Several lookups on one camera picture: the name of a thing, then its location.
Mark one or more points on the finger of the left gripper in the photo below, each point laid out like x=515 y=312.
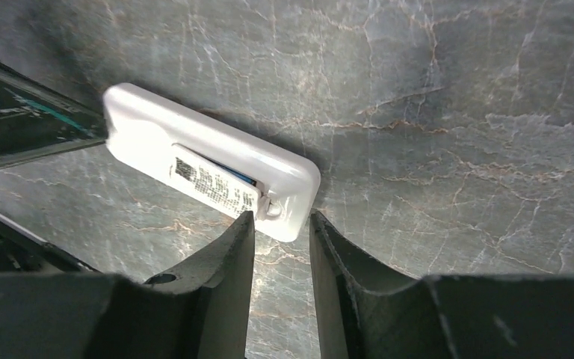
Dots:
x=37 y=122

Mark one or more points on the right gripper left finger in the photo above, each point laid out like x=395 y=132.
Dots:
x=199 y=308

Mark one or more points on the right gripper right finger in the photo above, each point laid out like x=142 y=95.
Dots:
x=366 y=309

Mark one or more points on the white battery cover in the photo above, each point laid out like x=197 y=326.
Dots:
x=195 y=176

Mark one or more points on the blue battery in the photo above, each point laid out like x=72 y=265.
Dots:
x=235 y=173

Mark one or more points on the white remote control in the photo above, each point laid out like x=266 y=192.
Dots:
x=143 y=126

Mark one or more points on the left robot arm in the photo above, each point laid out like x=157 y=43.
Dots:
x=22 y=250

